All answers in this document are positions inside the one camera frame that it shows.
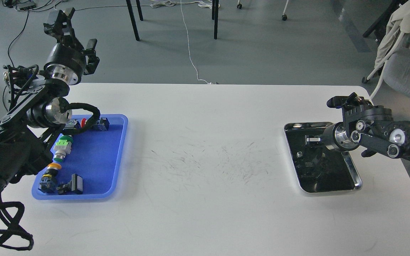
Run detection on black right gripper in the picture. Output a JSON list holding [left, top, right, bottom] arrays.
[[305, 122, 358, 152]]

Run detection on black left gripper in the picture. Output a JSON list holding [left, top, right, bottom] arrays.
[[43, 7, 100, 85]]

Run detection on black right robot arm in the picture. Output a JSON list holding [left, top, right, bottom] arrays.
[[304, 93, 410, 161]]

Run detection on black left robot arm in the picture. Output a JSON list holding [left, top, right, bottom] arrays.
[[0, 8, 100, 251]]

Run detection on shiny metal tray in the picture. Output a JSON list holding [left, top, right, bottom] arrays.
[[284, 122, 362, 193]]

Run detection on black table leg left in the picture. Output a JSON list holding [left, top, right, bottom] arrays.
[[126, 0, 144, 42]]

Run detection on black table leg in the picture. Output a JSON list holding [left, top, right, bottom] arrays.
[[212, 0, 219, 39], [126, 0, 144, 42]]

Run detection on grey black contact block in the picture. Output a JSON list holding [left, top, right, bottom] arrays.
[[64, 119, 81, 130]]

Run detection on blue plastic tray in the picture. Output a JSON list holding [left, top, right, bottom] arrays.
[[31, 114, 128, 200]]

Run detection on black table leg right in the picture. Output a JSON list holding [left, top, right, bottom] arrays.
[[212, 0, 219, 39]]

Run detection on beige cloth on chair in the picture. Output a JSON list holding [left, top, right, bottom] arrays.
[[362, 0, 410, 82]]

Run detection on black floor cable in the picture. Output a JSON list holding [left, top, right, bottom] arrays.
[[2, 0, 67, 111]]

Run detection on red pushbutton switch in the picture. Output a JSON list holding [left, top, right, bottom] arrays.
[[79, 118, 110, 132]]

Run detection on white floor cable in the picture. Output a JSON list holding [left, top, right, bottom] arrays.
[[151, 0, 222, 85]]

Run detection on green pushbutton switch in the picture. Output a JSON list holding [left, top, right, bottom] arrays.
[[53, 135, 73, 162]]

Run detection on black switch block part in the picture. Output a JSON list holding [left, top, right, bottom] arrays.
[[56, 174, 84, 194]]

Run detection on yellow pushbutton switch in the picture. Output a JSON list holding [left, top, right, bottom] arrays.
[[38, 162, 62, 193]]

